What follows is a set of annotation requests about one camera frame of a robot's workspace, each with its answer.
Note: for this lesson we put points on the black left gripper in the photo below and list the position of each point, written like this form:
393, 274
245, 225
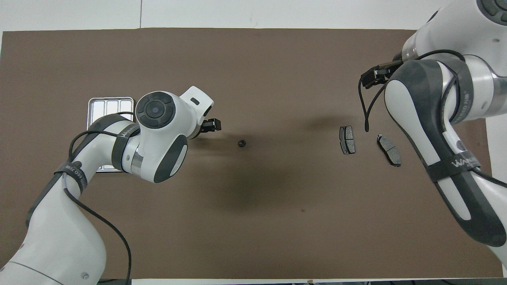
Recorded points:
202, 128

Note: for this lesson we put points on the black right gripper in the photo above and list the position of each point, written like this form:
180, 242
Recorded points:
391, 69

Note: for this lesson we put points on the small black bearing gear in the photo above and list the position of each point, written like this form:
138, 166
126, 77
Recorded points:
242, 143

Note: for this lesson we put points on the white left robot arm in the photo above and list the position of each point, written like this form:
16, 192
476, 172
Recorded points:
59, 237

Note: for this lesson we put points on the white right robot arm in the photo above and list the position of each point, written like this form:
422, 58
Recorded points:
420, 111

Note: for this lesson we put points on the silver metal tray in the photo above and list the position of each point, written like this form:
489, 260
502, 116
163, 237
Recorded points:
107, 106

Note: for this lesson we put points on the dark grey brake pad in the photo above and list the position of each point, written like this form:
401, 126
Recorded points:
389, 150
347, 139

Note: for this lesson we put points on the brown table mat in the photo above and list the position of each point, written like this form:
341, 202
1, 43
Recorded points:
277, 59

